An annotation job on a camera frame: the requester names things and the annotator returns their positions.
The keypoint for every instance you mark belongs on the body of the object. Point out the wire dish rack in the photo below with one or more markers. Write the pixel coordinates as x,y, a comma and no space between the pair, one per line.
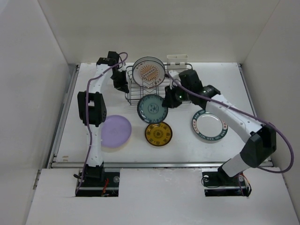
136,92

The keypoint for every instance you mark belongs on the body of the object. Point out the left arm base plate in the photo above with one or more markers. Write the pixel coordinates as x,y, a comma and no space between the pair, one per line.
109,187

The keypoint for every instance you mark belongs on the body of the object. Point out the white plate blue rim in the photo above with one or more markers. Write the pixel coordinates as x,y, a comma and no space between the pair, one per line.
208,126

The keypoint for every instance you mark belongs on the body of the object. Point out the teal blue patterned plate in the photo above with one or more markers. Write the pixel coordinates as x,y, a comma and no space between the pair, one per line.
150,109

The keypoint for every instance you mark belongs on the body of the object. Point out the grey rimmed patterned plate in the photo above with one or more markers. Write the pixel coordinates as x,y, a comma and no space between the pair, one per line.
148,72

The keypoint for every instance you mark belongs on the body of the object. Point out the purple plastic plate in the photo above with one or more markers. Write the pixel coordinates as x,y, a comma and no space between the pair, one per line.
115,131

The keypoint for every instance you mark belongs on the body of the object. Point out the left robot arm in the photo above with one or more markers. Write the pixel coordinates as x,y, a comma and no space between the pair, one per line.
93,112

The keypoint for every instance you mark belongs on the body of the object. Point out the white utensil holder cup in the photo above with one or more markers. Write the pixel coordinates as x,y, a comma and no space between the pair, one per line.
177,60

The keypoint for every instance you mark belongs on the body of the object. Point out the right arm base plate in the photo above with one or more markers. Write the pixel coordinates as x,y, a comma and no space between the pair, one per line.
215,186

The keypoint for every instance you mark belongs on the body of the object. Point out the small yellow patterned plate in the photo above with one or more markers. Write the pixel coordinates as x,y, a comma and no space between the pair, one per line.
159,134

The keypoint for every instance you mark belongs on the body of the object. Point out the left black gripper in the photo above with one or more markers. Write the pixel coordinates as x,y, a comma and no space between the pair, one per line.
122,86

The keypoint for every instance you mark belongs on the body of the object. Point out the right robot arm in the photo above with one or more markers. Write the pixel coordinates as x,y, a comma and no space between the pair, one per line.
258,137

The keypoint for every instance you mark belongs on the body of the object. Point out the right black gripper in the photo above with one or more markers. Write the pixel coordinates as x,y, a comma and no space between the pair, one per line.
169,101

